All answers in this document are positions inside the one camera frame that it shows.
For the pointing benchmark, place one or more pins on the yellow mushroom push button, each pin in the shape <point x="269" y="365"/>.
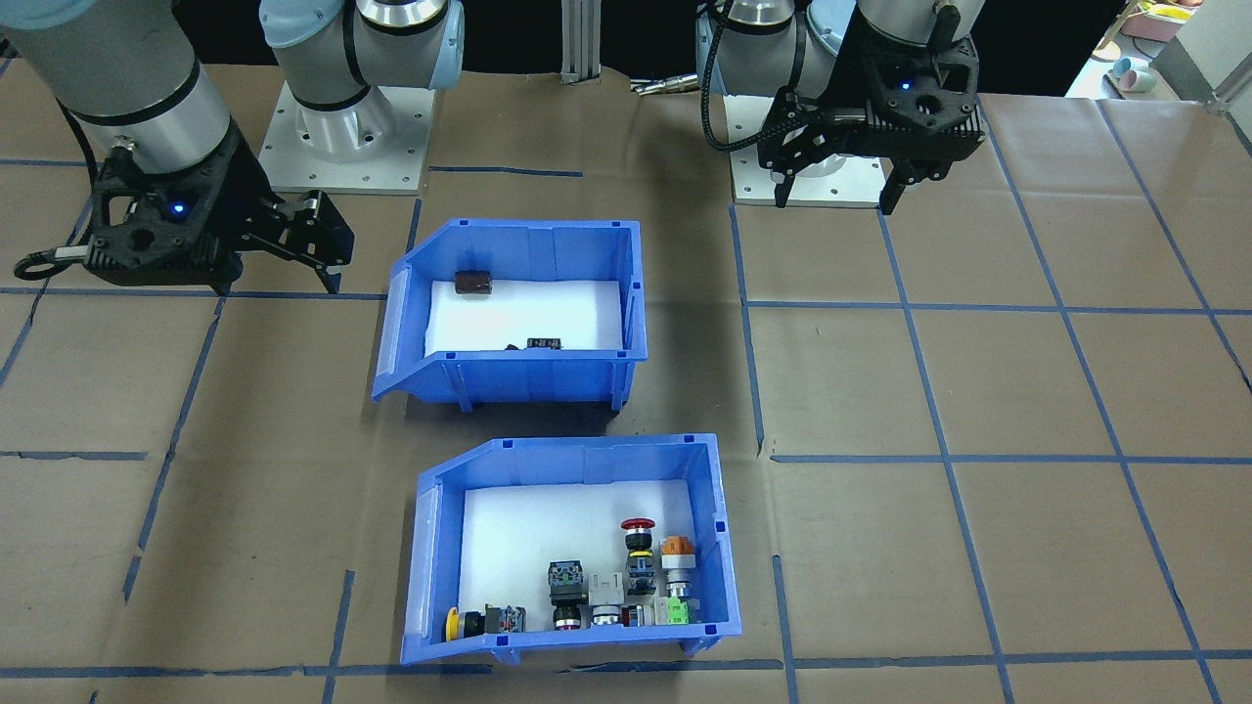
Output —
<point x="479" y="622"/>

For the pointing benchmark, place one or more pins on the white contact block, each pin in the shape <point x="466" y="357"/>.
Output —
<point x="604" y="592"/>

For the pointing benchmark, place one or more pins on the blue bin with buttons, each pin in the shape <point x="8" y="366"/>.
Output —
<point x="587" y="464"/>

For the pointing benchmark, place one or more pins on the orange push button switch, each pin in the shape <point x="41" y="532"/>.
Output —
<point x="677" y="557"/>

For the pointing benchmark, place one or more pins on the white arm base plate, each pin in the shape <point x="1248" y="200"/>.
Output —
<point x="391" y="166"/>
<point x="831" y="193"/>

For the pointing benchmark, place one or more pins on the teal cup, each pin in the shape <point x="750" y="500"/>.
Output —
<point x="1140" y="81"/>

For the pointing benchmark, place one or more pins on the red mushroom push button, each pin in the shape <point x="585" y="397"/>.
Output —
<point x="640" y="548"/>

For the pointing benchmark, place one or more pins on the grey panel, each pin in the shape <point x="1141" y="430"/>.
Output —
<point x="1208" y="49"/>

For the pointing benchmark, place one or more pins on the blue bin with capacitors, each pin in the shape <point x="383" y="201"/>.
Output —
<point x="528" y="381"/>

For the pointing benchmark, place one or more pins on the black green switch block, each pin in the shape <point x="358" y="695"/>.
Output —
<point x="566" y="582"/>

